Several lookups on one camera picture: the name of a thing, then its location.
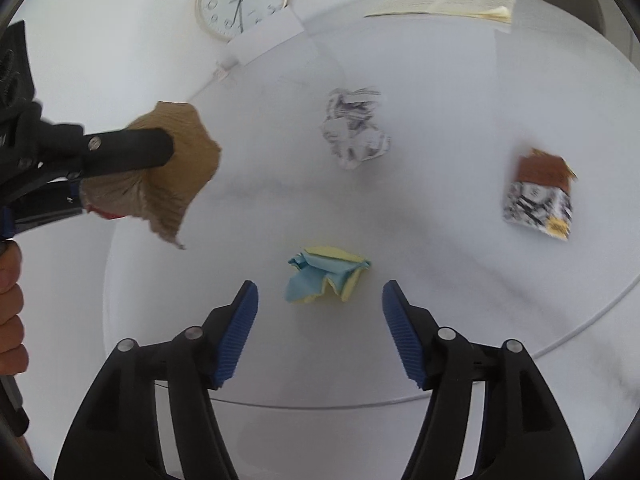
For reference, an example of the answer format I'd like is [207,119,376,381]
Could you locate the yellow blue paper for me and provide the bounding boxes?
[284,246,371,304]

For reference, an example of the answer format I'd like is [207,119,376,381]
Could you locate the brown white snack carton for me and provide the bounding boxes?
[502,148,577,242]

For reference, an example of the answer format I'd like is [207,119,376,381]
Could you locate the printed white paper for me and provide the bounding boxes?
[321,87,390,170]

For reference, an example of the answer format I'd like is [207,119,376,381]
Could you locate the person's left hand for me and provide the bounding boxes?
[0,242,29,376]

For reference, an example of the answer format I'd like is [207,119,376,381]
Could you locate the white paper card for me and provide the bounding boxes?
[222,6,304,67]

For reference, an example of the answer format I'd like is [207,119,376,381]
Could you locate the open paper booklet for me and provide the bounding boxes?
[364,0,516,24]

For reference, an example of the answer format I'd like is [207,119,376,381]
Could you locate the white wall socket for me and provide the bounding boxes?
[213,58,239,81]

